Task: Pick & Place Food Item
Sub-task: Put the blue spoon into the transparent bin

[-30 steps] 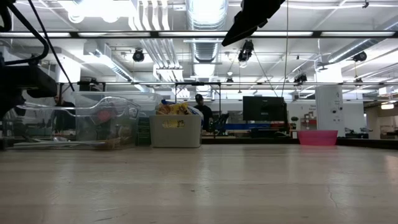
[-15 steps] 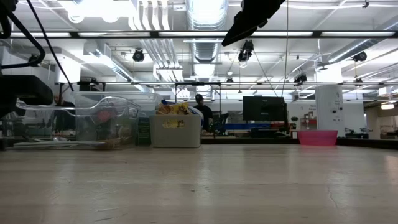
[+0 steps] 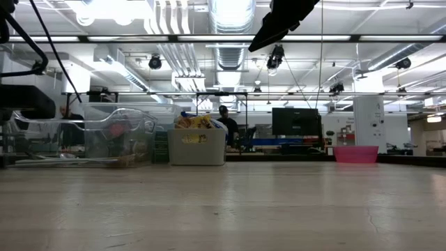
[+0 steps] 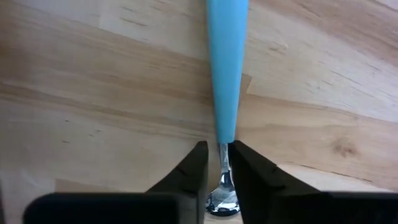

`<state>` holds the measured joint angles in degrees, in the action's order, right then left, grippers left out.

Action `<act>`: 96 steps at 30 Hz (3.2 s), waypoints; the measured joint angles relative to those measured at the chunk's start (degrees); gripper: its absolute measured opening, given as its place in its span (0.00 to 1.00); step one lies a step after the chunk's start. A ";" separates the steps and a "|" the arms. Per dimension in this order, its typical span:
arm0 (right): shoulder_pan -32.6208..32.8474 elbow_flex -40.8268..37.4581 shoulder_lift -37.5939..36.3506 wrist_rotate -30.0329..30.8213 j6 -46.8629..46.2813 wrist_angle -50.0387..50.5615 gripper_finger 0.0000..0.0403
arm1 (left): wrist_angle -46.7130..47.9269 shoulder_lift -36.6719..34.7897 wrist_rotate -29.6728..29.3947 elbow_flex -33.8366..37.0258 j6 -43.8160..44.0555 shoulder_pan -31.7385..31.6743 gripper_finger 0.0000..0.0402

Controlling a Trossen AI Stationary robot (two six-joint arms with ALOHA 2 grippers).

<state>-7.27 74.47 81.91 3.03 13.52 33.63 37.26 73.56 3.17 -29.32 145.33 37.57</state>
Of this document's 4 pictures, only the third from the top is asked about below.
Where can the white pillar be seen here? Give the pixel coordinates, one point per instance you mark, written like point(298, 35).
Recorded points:
point(371, 118)

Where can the person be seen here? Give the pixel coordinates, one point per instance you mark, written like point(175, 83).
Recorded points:
point(71, 129)
point(228, 129)

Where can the black background robot arm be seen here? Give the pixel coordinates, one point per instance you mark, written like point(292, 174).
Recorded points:
point(249, 136)

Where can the small grey plastic bin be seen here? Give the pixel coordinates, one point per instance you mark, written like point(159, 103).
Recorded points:
point(197, 153)

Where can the tall clear plastic bin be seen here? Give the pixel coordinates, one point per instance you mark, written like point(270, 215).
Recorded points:
point(167, 113)

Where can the yellow ramen pack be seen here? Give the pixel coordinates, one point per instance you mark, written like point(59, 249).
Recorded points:
point(198, 122)

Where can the pink plastic bowl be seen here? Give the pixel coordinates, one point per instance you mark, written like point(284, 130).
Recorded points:
point(355, 154)

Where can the low clear plastic tray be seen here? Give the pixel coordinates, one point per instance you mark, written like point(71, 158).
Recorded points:
point(87, 146)

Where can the silver ventilation duct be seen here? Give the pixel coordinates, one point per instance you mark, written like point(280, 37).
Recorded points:
point(230, 21)

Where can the dark green spice box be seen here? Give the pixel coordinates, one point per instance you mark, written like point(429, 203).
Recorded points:
point(161, 146)

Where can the black horizontal frame beam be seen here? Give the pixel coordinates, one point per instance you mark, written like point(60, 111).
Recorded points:
point(313, 37)

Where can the black monitor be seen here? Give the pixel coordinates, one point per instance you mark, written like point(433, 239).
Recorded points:
point(294, 122)

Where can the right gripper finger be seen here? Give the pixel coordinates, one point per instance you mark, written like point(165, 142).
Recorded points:
point(270, 35)

